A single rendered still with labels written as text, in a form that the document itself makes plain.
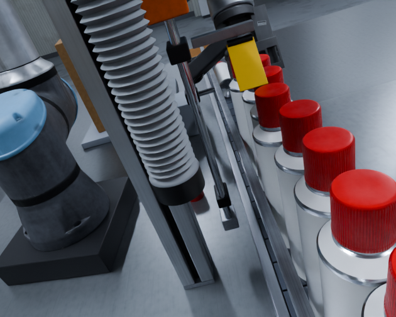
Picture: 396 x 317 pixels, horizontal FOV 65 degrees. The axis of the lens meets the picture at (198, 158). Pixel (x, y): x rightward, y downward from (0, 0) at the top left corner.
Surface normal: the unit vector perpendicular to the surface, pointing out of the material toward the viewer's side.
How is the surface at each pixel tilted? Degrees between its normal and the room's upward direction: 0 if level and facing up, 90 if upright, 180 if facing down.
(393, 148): 0
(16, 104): 8
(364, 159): 0
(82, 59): 90
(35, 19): 90
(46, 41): 90
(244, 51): 47
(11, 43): 91
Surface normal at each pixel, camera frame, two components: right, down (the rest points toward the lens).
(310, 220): -0.79, 0.50
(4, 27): 0.78, 0.16
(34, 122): 0.87, 0.00
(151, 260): -0.27, -0.81
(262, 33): -0.07, 0.06
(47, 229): -0.02, 0.26
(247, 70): -0.12, -0.16
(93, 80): 0.07, 0.52
